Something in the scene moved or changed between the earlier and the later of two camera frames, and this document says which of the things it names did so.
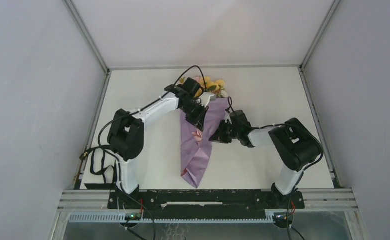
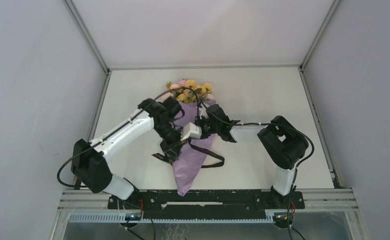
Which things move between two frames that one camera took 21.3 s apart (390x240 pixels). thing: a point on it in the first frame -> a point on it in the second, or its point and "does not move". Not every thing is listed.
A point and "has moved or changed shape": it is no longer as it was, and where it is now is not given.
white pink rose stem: [223, 94] has moved or changed shape
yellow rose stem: [207, 85] has moved or changed shape
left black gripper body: [194, 112] -> [171, 137]
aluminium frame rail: [202, 66] does not move
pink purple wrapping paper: [196, 145] has moved or changed shape
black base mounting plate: [179, 204] does not move
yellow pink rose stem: [218, 86] -> [207, 88]
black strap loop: [97, 167] has moved or changed shape
